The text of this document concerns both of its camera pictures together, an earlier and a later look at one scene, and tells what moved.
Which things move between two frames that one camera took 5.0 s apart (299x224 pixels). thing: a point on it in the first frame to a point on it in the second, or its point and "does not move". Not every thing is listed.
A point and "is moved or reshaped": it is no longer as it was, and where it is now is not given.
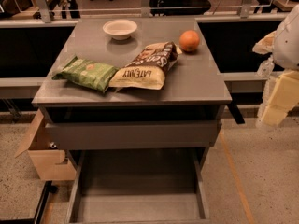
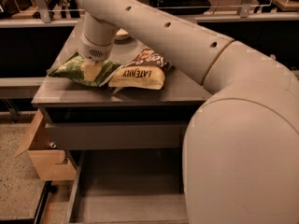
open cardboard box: [49, 164] does not move
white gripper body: [287, 46] to [94, 51]
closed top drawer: [191, 134] does not move
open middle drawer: [139, 187] does not move
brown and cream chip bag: [148, 71] does not move
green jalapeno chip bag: [88, 74] is moved or reshaped
